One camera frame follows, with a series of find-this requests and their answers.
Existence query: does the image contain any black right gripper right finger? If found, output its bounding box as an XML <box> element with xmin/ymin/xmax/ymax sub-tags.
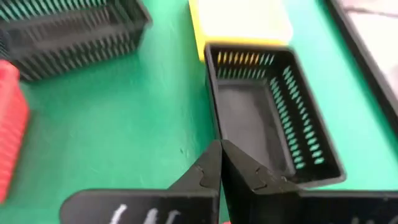
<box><xmin>221</xmin><ymin>139</ymin><xmax>398</xmax><ymax>224</ymax></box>

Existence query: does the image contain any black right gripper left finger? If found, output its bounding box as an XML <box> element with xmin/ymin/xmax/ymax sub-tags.
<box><xmin>59</xmin><ymin>139</ymin><xmax>223</xmax><ymax>224</ymax></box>

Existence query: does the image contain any small black plastic basket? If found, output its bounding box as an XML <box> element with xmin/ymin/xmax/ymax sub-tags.
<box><xmin>203</xmin><ymin>42</ymin><xmax>348</xmax><ymax>189</ymax></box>

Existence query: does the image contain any small yellow plastic basket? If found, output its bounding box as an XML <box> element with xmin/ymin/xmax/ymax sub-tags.
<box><xmin>188</xmin><ymin>0</ymin><xmax>295</xmax><ymax>62</ymax></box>

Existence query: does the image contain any large black plastic basket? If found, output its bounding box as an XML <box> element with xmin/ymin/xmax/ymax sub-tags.
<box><xmin>0</xmin><ymin>0</ymin><xmax>153</xmax><ymax>83</ymax></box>

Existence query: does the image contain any large red plastic basket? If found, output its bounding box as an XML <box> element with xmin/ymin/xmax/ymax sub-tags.
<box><xmin>0</xmin><ymin>58</ymin><xmax>31</xmax><ymax>205</ymax></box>

